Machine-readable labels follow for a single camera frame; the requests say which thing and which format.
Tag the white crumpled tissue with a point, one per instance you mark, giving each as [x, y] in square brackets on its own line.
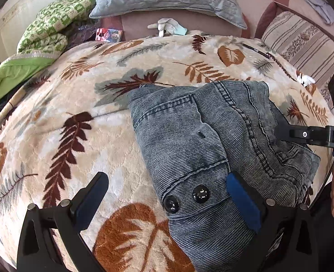
[305, 80]

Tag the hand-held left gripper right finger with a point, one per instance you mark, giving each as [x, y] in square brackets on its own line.
[243, 201]

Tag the small colourful box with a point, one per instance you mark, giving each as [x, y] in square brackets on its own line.
[109, 34]

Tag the leaf print fleece blanket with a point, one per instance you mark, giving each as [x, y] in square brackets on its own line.
[70, 104]

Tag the green patterned quilt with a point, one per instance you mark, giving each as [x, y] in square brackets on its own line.
[42, 28]

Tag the white glove with teal cuff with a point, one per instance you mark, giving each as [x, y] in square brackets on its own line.
[167, 25]

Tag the purple patterned cloth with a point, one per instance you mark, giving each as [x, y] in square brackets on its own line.
[82, 35]

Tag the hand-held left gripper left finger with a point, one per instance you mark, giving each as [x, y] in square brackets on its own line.
[93, 201]

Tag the black pen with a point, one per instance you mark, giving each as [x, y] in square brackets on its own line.
[256, 50]

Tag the light grey folded cloth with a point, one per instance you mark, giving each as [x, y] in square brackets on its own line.
[321, 7]

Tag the grey-blue denim pants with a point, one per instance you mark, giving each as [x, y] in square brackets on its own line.
[184, 136]

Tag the grey quilted pillow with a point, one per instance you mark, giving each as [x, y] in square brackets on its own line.
[167, 2]

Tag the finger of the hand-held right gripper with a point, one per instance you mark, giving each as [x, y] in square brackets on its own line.
[300, 134]

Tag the striped sofa cushion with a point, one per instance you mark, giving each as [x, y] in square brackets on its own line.
[302, 39]

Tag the pink-brown sofa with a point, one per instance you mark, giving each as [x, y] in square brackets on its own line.
[138, 22]

